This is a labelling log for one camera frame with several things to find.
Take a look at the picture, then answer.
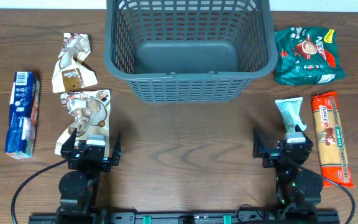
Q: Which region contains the crumpled beige Pantree pouch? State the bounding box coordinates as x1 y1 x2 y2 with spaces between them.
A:
52 33 98 93

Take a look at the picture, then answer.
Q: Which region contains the small light teal sachet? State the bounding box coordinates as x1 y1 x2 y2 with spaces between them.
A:
275 97 307 133

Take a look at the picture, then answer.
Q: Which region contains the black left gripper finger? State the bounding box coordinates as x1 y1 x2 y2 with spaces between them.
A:
60 128 77 157
111 133 122 166

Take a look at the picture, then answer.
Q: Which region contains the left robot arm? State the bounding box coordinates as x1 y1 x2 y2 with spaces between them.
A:
57 129 121 223

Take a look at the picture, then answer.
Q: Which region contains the grey plastic basket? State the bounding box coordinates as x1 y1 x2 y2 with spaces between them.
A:
104 0 278 103

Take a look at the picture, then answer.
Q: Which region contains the beige cookie pouch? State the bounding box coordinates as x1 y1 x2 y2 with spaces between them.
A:
55 89 112 157

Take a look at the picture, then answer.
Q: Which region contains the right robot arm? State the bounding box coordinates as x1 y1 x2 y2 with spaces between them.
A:
252 126 323 220

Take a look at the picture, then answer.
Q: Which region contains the orange spaghetti packet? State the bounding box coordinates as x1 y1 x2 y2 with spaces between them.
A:
311 91 354 187

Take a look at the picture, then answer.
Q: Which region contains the blue carton box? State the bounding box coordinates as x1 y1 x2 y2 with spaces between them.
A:
5 72 40 159

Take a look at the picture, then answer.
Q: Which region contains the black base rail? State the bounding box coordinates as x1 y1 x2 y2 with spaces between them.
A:
28 210 340 224

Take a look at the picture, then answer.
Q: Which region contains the green Nescafe coffee bag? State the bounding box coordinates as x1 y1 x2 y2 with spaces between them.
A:
274 27 346 85

